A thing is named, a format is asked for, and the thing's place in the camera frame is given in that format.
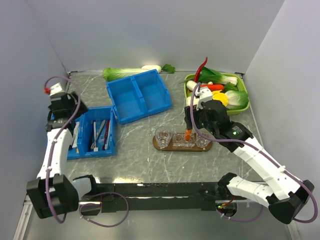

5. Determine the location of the orange toothpaste tube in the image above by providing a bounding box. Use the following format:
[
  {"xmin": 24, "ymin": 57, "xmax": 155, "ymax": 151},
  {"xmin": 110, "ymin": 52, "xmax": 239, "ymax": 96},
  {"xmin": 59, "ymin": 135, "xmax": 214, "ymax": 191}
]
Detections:
[{"xmin": 184, "ymin": 129, "xmax": 193, "ymax": 141}]

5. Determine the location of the clear plastic tray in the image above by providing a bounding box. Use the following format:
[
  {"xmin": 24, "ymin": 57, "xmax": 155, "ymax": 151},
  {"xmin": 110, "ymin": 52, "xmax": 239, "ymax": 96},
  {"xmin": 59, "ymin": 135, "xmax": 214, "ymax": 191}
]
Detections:
[{"xmin": 172, "ymin": 133, "xmax": 196, "ymax": 150}]

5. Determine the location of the clear faceted plastic cup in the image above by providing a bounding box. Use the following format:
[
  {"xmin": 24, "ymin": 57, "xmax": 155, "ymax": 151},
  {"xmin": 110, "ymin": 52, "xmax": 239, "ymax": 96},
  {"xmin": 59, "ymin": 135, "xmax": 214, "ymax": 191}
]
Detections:
[{"xmin": 154, "ymin": 126, "xmax": 173, "ymax": 149}]

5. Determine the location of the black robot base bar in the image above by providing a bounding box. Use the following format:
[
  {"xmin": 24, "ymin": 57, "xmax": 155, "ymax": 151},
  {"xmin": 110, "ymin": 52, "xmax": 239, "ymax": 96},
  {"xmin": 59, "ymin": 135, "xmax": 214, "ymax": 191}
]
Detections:
[{"xmin": 68, "ymin": 181, "xmax": 247, "ymax": 213}]

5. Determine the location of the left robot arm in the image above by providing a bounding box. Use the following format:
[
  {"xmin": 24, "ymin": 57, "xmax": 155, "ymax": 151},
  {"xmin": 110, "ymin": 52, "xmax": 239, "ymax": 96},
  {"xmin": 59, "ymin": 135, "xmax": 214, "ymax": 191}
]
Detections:
[{"xmin": 26, "ymin": 87, "xmax": 99, "ymax": 224}]

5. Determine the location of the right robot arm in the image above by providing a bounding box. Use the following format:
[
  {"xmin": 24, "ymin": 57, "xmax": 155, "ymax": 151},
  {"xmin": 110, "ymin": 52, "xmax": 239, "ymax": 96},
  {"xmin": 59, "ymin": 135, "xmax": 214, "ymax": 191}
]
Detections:
[{"xmin": 184, "ymin": 100, "xmax": 318, "ymax": 224}]

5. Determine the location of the wooden oval tray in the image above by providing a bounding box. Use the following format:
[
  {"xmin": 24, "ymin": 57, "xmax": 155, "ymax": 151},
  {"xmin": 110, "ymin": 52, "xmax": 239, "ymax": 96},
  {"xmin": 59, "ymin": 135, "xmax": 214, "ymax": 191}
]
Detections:
[{"xmin": 152, "ymin": 136, "xmax": 213, "ymax": 152}]

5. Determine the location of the grey toothbrush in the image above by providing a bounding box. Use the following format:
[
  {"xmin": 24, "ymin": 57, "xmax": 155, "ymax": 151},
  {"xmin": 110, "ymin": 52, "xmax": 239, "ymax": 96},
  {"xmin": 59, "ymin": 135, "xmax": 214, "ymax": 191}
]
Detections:
[{"xmin": 90, "ymin": 120, "xmax": 106, "ymax": 151}]

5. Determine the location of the red toothbrush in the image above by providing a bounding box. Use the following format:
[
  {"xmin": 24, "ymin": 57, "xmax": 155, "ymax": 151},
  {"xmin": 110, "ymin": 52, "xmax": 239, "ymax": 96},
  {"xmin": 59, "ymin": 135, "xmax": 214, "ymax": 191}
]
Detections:
[{"xmin": 102, "ymin": 119, "xmax": 110, "ymax": 151}]

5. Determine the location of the white toothbrush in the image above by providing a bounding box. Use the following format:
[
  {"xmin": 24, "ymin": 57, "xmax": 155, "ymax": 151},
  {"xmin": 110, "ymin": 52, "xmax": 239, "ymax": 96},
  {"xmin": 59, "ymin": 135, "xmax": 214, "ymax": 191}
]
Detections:
[{"xmin": 92, "ymin": 121, "xmax": 99, "ymax": 152}]

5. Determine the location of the yellow napa cabbage toy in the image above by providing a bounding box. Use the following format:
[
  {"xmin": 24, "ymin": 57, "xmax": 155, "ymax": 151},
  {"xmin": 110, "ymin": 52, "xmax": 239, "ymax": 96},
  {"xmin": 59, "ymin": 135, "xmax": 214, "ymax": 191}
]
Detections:
[{"xmin": 186, "ymin": 90, "xmax": 229, "ymax": 107}]

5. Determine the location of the orange carrot toy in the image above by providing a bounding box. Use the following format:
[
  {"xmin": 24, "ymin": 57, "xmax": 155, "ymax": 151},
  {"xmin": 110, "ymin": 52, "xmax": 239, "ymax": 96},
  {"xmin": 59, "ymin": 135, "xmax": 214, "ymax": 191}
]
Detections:
[{"xmin": 200, "ymin": 84, "xmax": 224, "ymax": 92}]

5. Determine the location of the green white cabbage toy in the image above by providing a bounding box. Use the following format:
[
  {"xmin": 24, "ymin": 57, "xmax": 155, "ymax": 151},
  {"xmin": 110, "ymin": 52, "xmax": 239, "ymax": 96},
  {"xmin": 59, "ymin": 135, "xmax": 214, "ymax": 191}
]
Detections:
[{"xmin": 225, "ymin": 90, "xmax": 249, "ymax": 110}]

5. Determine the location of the green vegetable basket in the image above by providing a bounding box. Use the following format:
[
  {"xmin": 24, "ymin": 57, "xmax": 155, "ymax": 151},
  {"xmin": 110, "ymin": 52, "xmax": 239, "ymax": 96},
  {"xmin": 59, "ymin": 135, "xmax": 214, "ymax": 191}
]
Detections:
[{"xmin": 183, "ymin": 73, "xmax": 250, "ymax": 116}]

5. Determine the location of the white corn toy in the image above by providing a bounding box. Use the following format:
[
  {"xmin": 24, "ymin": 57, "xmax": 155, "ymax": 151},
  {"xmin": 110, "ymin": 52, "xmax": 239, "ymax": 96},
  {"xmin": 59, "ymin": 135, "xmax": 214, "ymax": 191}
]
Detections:
[{"xmin": 186, "ymin": 80, "xmax": 197, "ymax": 92}]

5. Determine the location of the green bok choy toy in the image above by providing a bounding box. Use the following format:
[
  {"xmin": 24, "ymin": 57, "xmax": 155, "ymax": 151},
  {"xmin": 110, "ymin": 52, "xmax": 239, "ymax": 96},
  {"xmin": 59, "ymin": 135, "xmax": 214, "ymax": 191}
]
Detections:
[{"xmin": 181, "ymin": 66, "xmax": 238, "ymax": 86}]

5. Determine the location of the red chili pepper toy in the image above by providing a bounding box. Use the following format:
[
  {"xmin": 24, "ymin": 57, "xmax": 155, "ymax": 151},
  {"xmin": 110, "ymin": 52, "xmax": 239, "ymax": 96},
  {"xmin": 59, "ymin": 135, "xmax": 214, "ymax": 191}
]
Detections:
[{"xmin": 194, "ymin": 57, "xmax": 208, "ymax": 83}]

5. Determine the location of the blue bin with toiletries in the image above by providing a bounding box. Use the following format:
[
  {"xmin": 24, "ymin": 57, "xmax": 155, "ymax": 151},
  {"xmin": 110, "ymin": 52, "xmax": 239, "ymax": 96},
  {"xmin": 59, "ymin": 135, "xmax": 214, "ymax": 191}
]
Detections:
[{"xmin": 67, "ymin": 106, "xmax": 117, "ymax": 161}]

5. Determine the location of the green leaf toy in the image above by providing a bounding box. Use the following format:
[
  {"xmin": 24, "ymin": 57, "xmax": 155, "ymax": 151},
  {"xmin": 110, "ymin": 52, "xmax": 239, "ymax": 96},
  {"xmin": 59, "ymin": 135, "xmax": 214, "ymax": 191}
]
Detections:
[{"xmin": 161, "ymin": 63, "xmax": 176, "ymax": 74}]

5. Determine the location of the blue bin with cups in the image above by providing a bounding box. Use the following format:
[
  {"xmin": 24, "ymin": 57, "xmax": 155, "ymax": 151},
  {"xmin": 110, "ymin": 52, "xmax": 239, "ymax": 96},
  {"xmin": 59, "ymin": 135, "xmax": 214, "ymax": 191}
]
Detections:
[{"xmin": 106, "ymin": 69, "xmax": 172, "ymax": 125}]

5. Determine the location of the green napa cabbage toy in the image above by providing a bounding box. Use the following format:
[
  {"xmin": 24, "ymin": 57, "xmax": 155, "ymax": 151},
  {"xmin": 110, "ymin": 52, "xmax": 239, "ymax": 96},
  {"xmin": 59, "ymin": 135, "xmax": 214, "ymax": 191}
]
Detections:
[{"xmin": 102, "ymin": 67, "xmax": 149, "ymax": 82}]

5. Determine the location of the white radish toy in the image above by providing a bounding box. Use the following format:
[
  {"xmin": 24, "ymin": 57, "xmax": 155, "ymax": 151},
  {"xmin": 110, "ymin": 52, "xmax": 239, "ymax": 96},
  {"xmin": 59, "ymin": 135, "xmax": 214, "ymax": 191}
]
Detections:
[{"xmin": 141, "ymin": 65, "xmax": 162, "ymax": 72}]

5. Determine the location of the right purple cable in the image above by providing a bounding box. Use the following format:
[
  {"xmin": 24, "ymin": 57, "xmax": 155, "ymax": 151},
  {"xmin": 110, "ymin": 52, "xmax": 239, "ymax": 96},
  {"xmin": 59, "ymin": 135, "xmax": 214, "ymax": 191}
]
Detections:
[{"xmin": 190, "ymin": 82, "xmax": 317, "ymax": 223}]

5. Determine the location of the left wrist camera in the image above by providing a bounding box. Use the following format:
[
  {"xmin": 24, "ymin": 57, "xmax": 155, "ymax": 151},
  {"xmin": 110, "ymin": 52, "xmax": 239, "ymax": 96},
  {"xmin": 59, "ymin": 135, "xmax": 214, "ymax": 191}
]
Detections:
[{"xmin": 44, "ymin": 82, "xmax": 66, "ymax": 97}]

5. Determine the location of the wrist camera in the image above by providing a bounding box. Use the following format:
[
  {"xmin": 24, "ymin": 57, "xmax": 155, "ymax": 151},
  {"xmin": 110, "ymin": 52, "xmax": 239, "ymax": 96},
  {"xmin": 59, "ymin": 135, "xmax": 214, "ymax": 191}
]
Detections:
[
  {"xmin": 194, "ymin": 87, "xmax": 213, "ymax": 111},
  {"xmin": 44, "ymin": 82, "xmax": 66, "ymax": 97}
]

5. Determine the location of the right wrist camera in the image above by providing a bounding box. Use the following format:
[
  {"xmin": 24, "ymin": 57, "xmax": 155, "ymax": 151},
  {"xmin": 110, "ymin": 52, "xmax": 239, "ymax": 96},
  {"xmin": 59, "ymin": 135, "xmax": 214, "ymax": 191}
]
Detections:
[{"xmin": 194, "ymin": 87, "xmax": 213, "ymax": 111}]

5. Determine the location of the aluminium rail frame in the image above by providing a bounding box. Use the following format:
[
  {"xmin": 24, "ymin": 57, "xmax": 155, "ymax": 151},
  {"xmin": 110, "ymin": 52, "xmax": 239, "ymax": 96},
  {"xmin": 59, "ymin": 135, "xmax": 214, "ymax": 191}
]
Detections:
[{"xmin": 13, "ymin": 71, "xmax": 300, "ymax": 240}]

